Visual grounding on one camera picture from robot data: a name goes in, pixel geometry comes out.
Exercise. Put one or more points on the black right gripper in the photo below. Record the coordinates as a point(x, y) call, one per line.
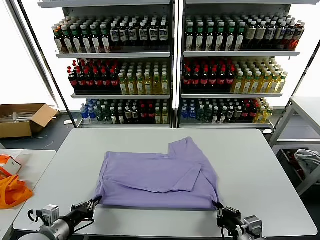
point(230, 217)

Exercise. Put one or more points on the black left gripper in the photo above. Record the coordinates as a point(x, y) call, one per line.
point(80, 215)

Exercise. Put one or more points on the purple t-shirt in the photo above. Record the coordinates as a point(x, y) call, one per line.
point(150, 175)

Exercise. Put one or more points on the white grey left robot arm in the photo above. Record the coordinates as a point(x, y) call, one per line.
point(50, 230)

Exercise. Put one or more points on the orange plastic bag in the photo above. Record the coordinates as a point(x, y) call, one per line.
point(12, 192)

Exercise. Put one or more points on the black storage crate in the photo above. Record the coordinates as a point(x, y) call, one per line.
point(283, 157)

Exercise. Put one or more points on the small white floor object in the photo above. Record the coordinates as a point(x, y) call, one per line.
point(67, 122)

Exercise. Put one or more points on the clear plastic bag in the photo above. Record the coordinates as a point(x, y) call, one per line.
point(22, 153)

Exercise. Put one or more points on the dark green drink bottle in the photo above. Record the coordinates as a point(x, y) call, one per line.
point(208, 115)
point(200, 114)
point(100, 115)
point(107, 115)

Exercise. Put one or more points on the small white carton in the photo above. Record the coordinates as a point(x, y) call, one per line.
point(13, 165)

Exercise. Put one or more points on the blue drink bottle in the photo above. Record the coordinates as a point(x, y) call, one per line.
point(84, 112)
point(184, 113)
point(192, 113)
point(92, 113)

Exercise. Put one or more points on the dark bottle white cap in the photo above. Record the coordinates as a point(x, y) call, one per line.
point(113, 115)
point(231, 113)
point(128, 115)
point(238, 113)
point(223, 115)
point(121, 115)
point(215, 115)
point(135, 115)

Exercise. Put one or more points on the red packaged item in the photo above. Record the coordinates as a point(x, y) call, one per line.
point(291, 156)

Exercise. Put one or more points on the small red cap cola bottle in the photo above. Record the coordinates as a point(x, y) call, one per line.
point(150, 115)
point(143, 115)
point(253, 112)
point(246, 112)

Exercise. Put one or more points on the white grey crumpled cloth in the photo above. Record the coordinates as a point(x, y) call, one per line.
point(306, 157)

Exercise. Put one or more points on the small yellow drink bottle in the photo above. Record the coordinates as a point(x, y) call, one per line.
point(268, 114)
point(165, 115)
point(158, 115)
point(260, 115)

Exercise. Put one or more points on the open cardboard box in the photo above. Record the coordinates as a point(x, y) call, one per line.
point(15, 130)

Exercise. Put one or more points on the white tubes bundle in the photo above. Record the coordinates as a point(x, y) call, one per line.
point(17, 117)

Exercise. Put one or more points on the black slanted pole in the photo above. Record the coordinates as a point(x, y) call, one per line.
point(297, 85)
point(47, 62)

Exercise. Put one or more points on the grey metal shelving unit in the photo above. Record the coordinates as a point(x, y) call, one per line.
point(240, 54)
point(112, 55)

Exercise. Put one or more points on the green label tea bottle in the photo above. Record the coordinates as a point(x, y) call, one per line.
point(210, 37)
point(200, 37)
point(85, 41)
point(189, 37)
point(221, 37)
point(95, 41)
point(75, 41)
point(105, 41)
point(241, 37)
point(231, 37)
point(67, 41)

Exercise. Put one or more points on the orange label tea bottle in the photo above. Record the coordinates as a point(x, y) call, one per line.
point(58, 42)

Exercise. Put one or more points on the dark drink bottle white label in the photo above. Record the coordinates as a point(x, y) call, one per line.
point(143, 34)
point(123, 35)
point(114, 35)
point(163, 34)
point(153, 34)
point(132, 34)

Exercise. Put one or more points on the dark drink bottle beige label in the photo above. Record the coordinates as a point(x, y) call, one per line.
point(251, 35)
point(260, 35)

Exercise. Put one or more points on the dark bottle white blue label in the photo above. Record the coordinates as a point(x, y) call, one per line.
point(280, 35)
point(289, 35)
point(270, 35)

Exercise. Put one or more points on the red drink bottle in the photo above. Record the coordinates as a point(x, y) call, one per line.
point(298, 37)

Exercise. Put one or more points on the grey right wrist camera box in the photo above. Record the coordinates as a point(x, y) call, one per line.
point(253, 223)

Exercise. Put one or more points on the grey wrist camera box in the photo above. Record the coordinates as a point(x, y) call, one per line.
point(253, 223)
point(50, 212)

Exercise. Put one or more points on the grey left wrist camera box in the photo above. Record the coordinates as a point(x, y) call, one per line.
point(50, 212)

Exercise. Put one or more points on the white metal frame table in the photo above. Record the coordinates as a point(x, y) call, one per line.
point(306, 105)

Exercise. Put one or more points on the grey slanted frame beam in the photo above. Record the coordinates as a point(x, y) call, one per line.
point(34, 55)

